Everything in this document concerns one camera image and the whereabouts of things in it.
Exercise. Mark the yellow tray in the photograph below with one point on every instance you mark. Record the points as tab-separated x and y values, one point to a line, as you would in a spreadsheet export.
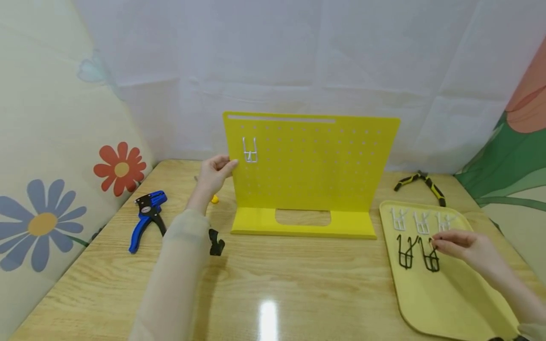
448	298

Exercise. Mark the person's right hand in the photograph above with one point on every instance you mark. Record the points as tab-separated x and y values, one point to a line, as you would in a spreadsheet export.
469	248

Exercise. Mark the black wrist band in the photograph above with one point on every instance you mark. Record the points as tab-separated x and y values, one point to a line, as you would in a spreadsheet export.
216	242

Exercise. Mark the person's left fingers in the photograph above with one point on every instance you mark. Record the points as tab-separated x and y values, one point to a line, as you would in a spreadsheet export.
218	159

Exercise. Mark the yellow and black pliers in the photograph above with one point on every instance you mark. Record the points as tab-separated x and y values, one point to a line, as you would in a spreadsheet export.
435	189

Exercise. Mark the person's right thumb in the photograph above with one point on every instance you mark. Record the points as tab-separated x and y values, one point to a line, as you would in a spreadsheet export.
443	248

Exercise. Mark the small yellow object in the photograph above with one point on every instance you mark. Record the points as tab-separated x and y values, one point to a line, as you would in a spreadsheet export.
214	199

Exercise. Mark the person's left hand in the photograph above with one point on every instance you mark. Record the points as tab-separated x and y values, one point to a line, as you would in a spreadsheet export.
210	177

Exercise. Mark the person's right fingers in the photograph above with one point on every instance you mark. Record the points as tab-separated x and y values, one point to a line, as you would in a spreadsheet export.
448	235

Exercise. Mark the person's right forearm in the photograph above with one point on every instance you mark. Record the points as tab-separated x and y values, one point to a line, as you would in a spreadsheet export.
518	293

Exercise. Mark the person's left forearm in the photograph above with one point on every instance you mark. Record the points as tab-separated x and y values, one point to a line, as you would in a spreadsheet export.
175	274

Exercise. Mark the yellow pegboard stand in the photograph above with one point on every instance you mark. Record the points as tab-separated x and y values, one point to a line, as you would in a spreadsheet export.
307	170

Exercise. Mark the person's left thumb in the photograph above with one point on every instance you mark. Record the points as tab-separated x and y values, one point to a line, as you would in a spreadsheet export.
230	166

